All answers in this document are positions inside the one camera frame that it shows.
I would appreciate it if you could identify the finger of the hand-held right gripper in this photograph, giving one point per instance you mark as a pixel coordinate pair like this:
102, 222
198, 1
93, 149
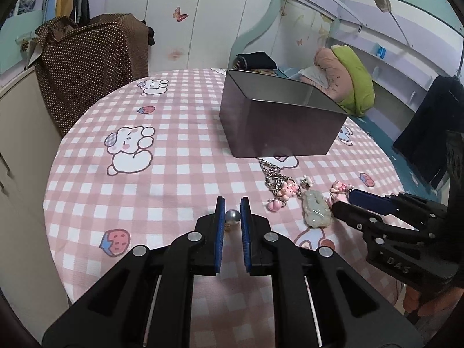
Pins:
366, 198
355, 214

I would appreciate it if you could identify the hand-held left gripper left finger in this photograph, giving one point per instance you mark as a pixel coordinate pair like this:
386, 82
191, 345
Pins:
219, 224

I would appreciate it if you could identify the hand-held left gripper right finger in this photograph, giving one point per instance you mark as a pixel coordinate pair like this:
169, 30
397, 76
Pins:
245, 232

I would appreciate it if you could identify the grey pearl bead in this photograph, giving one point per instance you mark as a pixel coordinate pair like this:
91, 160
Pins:
232, 216

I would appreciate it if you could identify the pink bear charm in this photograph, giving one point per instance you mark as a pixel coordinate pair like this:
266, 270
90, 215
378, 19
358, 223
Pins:
339, 186

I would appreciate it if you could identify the pale green jade pendant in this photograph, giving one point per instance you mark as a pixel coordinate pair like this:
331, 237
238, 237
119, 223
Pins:
317, 210

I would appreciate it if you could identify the small pink white charm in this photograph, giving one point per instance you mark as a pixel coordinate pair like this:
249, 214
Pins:
307, 181

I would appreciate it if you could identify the metal tin box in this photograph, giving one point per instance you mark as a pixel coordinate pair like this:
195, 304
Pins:
286, 130

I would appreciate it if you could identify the person's right hand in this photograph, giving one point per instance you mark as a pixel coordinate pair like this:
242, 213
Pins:
411, 301

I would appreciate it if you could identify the dark hanging jacket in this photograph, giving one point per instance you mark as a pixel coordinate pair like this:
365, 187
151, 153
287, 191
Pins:
431, 127

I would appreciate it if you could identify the pink and green quilt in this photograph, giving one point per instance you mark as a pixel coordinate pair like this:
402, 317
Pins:
348, 76

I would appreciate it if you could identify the white printed pillow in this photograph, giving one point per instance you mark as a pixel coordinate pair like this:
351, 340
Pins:
313, 76

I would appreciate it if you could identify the small blue box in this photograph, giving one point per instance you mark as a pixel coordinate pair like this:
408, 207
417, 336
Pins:
380, 51

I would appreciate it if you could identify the folded dark clothes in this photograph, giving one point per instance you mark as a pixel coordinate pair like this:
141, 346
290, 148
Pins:
255, 60

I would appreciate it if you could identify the brown hanging pouch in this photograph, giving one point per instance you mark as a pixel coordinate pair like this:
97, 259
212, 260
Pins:
382, 2

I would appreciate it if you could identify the white wardrobe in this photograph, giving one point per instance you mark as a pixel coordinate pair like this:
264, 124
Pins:
203, 25

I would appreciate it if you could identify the black cloth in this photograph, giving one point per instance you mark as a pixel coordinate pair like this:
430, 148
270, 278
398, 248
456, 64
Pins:
150, 35

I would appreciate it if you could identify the beige cabinet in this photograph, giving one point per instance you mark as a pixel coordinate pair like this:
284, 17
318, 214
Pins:
21, 174

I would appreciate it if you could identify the brown dotted cloth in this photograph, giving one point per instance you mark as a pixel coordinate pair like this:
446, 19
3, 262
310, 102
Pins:
90, 65

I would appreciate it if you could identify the pink butterfly sticker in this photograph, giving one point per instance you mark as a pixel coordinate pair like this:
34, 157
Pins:
180, 14

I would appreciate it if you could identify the teal bunk bed frame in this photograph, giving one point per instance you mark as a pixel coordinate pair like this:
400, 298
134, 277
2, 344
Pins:
264, 18

